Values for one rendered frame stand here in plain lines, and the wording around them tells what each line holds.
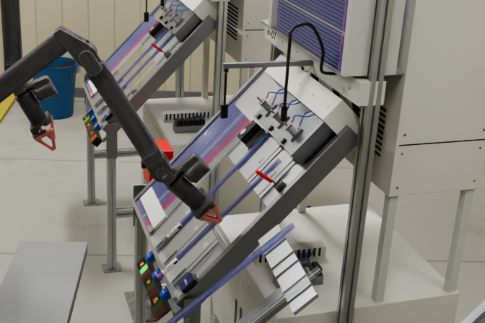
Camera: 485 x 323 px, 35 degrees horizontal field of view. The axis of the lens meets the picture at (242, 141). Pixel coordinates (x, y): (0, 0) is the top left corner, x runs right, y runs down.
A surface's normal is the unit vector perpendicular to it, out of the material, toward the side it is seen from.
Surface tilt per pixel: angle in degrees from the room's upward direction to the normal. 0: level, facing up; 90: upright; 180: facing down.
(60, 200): 0
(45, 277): 0
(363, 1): 90
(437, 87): 90
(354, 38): 90
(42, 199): 0
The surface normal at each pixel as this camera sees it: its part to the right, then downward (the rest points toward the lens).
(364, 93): 0.31, 0.36
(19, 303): 0.06, -0.93
